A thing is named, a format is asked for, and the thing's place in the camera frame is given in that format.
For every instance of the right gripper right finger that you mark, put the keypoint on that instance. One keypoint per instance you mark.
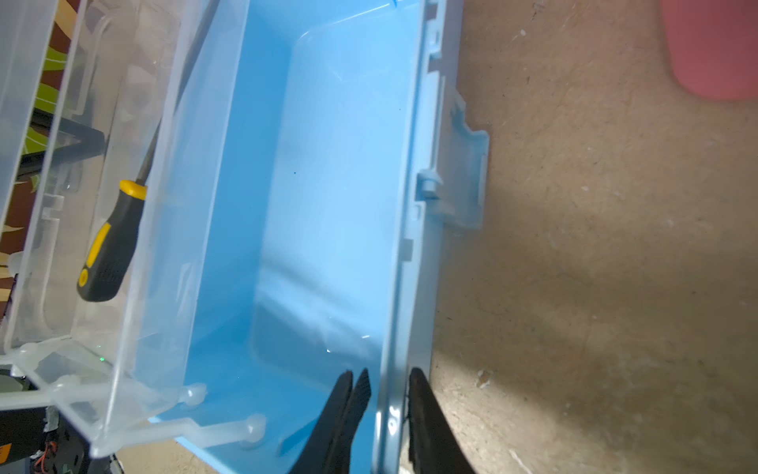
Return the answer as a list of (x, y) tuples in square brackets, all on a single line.
[(433, 447)]

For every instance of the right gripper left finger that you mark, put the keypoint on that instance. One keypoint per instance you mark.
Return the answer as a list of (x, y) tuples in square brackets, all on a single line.
[(328, 448)]

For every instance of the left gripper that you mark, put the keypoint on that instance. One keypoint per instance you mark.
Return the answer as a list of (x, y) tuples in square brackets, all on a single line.
[(38, 440)]

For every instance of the blue toolbox clear lid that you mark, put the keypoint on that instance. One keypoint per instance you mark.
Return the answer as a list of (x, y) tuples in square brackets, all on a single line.
[(292, 229)]

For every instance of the pink toolbox clear lid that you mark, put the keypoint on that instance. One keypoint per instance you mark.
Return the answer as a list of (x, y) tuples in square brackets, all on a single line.
[(713, 47)]

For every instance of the long black yellow screwdriver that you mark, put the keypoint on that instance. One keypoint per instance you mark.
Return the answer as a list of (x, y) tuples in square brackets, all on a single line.
[(113, 246)]

